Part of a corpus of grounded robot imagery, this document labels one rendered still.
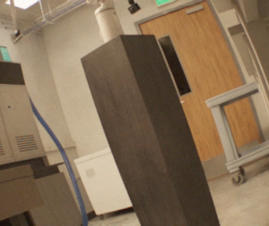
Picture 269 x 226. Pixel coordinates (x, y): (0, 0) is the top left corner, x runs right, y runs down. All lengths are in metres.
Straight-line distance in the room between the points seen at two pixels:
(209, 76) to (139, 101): 3.50
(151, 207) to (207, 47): 3.62
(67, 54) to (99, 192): 1.94
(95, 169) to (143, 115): 3.19
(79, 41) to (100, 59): 3.88
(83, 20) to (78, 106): 1.17
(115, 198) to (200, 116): 1.40
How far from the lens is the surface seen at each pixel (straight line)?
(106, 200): 4.81
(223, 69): 5.08
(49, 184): 2.37
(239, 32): 1.23
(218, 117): 3.82
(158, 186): 1.66
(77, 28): 5.67
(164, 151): 1.62
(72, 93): 5.59
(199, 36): 5.17
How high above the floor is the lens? 0.65
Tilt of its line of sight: 5 degrees up
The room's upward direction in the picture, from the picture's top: 20 degrees counter-clockwise
